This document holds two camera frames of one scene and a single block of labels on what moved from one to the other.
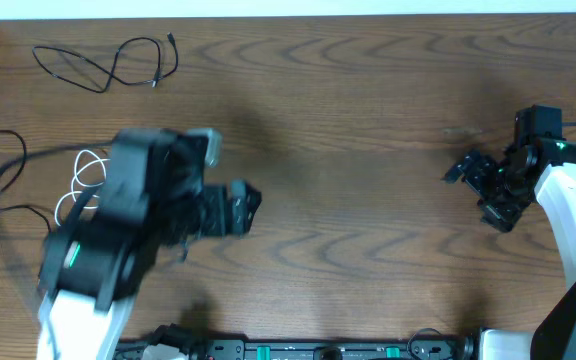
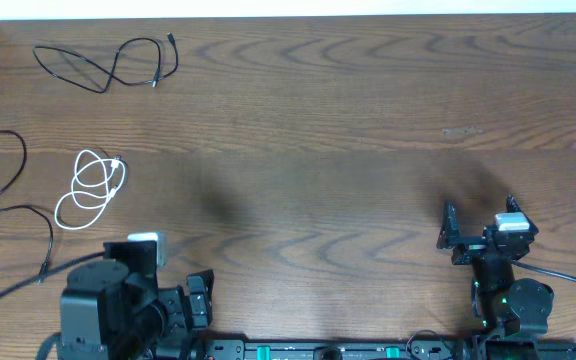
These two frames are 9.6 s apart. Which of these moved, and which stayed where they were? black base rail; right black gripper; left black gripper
Moved: left black gripper; right black gripper
Stayed: black base rail
